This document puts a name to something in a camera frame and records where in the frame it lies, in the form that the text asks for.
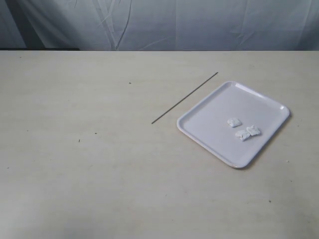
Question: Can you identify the grey-blue backdrop curtain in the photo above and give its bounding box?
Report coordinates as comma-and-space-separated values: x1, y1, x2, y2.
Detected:
0, 0, 319, 51

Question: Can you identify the white plastic tray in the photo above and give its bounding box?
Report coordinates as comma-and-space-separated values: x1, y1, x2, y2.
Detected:
177, 81, 290, 168

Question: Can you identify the white marshmallow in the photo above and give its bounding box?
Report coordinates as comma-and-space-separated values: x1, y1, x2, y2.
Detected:
246, 125, 261, 136
227, 118, 242, 127
235, 130, 251, 141

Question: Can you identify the thin metal skewer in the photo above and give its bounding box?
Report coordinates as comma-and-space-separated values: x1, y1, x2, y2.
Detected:
151, 72, 219, 124

